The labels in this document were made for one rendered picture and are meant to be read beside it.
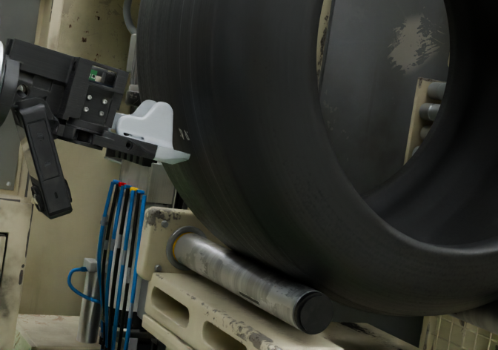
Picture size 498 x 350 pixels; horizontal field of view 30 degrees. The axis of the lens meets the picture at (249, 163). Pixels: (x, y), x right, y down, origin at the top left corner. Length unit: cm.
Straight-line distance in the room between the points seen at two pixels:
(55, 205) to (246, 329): 25
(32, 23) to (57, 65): 67
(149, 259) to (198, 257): 10
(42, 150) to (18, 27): 68
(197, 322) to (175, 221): 19
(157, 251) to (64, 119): 39
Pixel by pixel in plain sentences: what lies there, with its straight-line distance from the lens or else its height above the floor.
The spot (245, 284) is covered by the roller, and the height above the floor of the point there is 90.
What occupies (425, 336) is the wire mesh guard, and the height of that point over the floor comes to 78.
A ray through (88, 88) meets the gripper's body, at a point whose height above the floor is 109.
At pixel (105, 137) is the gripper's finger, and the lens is 90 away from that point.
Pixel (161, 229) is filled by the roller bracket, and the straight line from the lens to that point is 125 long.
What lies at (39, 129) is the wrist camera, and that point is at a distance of 91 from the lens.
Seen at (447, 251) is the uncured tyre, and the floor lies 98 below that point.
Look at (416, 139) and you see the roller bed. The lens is 161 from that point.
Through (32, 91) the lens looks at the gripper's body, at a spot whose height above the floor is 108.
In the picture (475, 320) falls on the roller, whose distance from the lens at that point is 117.
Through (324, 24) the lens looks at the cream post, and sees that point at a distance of 136.
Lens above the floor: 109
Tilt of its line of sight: 3 degrees down
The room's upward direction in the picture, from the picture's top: 9 degrees clockwise
